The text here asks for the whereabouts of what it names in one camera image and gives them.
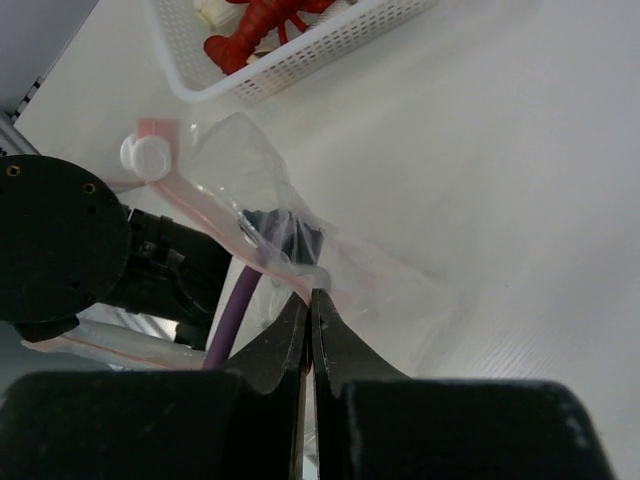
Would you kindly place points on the translucent white plastic basket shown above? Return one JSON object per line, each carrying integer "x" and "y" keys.
{"x": 178, "y": 36}

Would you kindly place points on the aluminium rail base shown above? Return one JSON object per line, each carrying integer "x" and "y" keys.
{"x": 12, "y": 142}

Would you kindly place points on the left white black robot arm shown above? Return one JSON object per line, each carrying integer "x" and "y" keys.
{"x": 68, "y": 243}

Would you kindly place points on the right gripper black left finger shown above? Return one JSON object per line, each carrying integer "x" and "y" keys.
{"x": 243, "y": 420}

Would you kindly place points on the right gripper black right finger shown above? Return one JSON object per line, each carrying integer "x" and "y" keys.
{"x": 374, "y": 422}

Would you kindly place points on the clear zip top bag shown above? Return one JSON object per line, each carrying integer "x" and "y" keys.
{"x": 233, "y": 185}

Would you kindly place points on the red fake lobster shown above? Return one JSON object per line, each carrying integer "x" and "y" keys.
{"x": 231, "y": 53}

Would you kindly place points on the fake green leek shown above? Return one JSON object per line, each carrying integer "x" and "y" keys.
{"x": 216, "y": 12}

